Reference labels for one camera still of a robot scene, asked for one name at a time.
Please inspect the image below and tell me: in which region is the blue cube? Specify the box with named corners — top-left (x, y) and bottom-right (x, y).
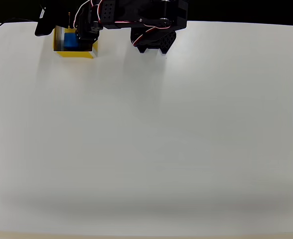
top-left (63, 32), bottom-right (81, 49)

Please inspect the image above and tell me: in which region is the yellow open paper box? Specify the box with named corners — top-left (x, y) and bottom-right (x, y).
top-left (52, 24), bottom-right (99, 60)

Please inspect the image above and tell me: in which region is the black bar-shaped webcam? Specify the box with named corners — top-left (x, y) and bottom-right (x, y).
top-left (34, 0), bottom-right (62, 37)

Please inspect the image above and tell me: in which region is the thin black background cable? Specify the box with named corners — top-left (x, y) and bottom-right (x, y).
top-left (0, 17), bottom-right (39, 35)

